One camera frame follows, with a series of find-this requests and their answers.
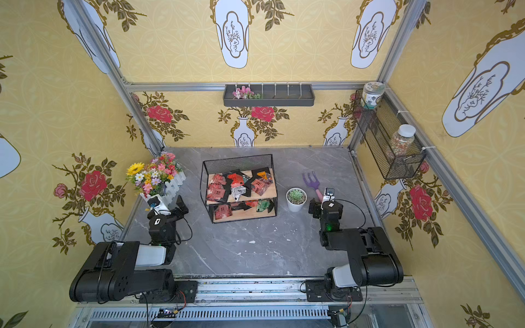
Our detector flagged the small succulent white pot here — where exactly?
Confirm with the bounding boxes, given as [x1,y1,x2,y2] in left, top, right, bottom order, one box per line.
[286,187,308,213]

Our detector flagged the orange label tea bag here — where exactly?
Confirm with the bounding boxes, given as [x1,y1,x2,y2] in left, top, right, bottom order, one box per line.
[251,168,273,195]

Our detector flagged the pink flowers in tray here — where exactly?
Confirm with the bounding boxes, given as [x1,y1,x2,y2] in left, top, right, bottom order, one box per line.
[232,86,262,99]

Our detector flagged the black wire two-tier shelf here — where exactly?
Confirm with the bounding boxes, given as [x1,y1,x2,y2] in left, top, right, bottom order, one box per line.
[200,154,278,224]

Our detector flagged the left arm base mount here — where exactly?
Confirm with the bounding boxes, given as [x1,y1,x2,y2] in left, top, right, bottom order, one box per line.
[139,280,198,304]

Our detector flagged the flower bouquet white fence planter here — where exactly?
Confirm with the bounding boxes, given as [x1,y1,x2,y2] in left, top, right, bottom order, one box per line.
[127,152,186,206]

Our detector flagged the purple garden fork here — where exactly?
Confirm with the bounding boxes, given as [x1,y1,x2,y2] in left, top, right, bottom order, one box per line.
[302,171,324,202]

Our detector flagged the black wire wall basket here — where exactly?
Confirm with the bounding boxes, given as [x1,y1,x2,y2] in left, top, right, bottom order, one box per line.
[349,90,426,180]

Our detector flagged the dark wall tray shelf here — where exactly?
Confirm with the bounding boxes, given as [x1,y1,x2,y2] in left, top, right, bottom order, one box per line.
[223,83,315,107]

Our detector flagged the green tea bag lower shelf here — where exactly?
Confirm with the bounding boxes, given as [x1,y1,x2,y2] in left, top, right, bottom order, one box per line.
[256,200,275,213]

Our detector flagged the small circuit board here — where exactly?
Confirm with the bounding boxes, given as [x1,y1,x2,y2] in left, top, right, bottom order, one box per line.
[157,307,179,319]

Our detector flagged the aluminium rail front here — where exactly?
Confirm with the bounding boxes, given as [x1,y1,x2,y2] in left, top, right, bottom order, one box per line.
[77,276,423,308]

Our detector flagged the black red tea bag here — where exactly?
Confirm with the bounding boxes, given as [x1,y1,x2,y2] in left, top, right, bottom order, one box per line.
[227,172,245,188]

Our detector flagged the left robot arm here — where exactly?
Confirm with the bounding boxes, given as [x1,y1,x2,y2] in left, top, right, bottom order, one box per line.
[69,196,198,304]

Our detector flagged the silver black tea bag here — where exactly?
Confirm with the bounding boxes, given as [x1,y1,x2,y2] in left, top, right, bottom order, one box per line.
[231,185,247,202]

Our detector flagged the red earl grey tea bag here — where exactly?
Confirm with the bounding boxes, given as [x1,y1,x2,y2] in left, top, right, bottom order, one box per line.
[206,183,226,202]

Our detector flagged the green label jar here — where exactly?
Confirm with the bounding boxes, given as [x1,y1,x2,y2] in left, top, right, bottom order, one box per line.
[361,81,386,109]

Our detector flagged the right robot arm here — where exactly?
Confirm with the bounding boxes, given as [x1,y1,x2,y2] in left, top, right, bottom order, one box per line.
[308,188,404,292]

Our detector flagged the red tea bag lower shelf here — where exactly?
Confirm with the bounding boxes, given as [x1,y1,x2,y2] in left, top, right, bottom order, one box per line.
[214,204,232,221]

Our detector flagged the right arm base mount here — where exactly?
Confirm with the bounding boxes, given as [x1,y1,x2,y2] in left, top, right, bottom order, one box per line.
[300,280,363,303]

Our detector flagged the glass jar white lid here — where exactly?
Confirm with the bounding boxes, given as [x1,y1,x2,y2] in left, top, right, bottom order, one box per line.
[390,124,416,157]

